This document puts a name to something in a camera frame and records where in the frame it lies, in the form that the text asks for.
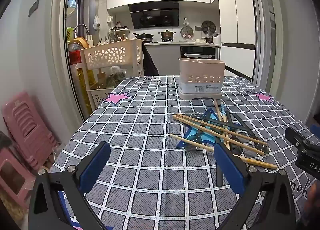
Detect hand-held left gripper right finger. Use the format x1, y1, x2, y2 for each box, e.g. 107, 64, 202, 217
214, 142, 297, 230

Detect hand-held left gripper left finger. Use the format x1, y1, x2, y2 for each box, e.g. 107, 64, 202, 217
28, 141, 112, 230

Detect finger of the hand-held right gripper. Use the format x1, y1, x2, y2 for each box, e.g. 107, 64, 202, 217
285, 126, 312, 152

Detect blue patterned wooden chopstick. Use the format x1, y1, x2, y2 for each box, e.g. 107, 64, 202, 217
220, 103, 229, 143

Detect beige plastic utensil holder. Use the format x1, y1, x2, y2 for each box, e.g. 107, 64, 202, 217
178, 57, 226, 100

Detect person's right forearm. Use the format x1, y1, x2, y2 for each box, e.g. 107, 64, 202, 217
304, 184, 320, 223

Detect grey checked star tablecloth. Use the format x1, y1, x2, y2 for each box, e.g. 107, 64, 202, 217
49, 75, 320, 230

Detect pink plastic stool stack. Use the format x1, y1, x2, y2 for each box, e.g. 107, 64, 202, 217
1, 92, 62, 170

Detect yellow translucent container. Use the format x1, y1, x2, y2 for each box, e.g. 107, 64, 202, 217
74, 65, 93, 110

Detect bag of green vegetables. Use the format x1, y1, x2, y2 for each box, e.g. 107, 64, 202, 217
106, 66, 127, 88

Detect red plastic basin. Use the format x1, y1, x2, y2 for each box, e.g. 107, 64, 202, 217
69, 50, 82, 65

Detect beige tiered basket cart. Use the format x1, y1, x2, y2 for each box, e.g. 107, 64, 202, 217
80, 39, 145, 111

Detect black built-in oven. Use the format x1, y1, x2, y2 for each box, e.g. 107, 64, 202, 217
180, 46, 217, 62

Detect black hanging cloth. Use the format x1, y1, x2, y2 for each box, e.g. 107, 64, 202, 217
142, 41, 159, 76

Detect white refrigerator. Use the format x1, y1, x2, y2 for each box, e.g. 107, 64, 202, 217
215, 0, 257, 81

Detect round wooden boards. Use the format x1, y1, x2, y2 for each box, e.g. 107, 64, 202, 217
69, 37, 90, 50

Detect small dark countertop appliance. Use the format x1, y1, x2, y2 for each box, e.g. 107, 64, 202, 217
204, 34, 221, 44

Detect grey kitchen counter cabinet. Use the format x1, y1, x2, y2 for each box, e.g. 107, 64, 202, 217
143, 41, 222, 76

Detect spice rack with bottles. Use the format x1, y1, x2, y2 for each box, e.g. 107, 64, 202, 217
109, 26, 130, 43

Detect black wok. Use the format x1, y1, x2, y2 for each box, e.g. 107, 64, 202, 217
132, 32, 155, 41

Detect round metal steamer rack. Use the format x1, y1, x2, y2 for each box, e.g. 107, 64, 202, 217
201, 20, 216, 34
180, 26, 194, 38

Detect metal kitchen faucet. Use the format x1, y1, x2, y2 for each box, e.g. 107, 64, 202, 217
73, 24, 90, 38

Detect brown lidded cooking pot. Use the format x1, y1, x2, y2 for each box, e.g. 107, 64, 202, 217
158, 29, 176, 42

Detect black range hood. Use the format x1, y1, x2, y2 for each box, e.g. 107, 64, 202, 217
128, 1, 180, 30

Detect grey sliding door frame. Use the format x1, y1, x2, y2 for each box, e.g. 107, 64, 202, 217
51, 0, 275, 123

